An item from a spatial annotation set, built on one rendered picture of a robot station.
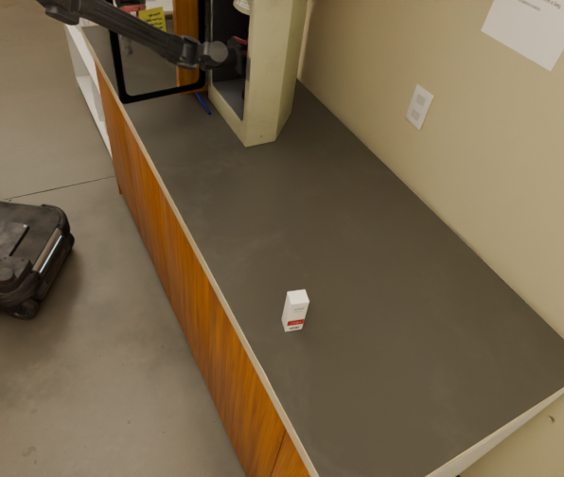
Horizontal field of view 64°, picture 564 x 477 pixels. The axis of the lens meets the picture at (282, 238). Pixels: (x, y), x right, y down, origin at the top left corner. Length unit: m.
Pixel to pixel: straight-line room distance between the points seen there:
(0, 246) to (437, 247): 1.76
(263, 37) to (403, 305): 0.80
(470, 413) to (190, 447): 1.15
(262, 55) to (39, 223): 1.39
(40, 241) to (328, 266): 1.45
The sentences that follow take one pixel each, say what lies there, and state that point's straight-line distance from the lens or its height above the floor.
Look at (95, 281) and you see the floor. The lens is 2.36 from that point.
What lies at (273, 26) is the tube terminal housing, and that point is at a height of 1.32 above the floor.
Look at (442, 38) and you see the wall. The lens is 1.38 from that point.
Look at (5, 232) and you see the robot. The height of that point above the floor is 0.26.
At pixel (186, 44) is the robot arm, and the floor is 1.22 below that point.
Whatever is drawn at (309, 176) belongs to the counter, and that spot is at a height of 0.94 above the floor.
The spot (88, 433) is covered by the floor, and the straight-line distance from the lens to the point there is 1.99.
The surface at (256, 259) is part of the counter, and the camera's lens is 1.15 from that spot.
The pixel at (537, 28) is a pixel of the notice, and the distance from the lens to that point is 1.21.
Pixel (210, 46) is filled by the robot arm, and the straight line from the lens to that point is 1.39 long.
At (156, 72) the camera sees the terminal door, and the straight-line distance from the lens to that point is 1.61.
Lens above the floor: 1.81
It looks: 46 degrees down
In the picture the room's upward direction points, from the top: 10 degrees clockwise
